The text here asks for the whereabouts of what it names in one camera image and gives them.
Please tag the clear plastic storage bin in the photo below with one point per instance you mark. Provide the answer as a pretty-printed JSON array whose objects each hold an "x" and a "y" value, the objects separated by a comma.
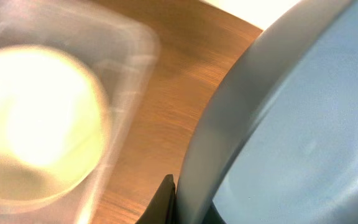
[{"x": 120, "y": 52}]

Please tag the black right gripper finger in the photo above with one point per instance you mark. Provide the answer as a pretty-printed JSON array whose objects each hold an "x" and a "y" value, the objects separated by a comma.
[{"x": 161, "y": 209}]

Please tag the blue plastic bowl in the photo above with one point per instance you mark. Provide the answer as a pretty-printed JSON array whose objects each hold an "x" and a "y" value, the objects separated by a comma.
[{"x": 278, "y": 141}]

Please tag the cream plastic bowl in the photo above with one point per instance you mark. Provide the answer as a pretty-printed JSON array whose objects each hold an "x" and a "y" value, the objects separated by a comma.
[{"x": 54, "y": 123}]

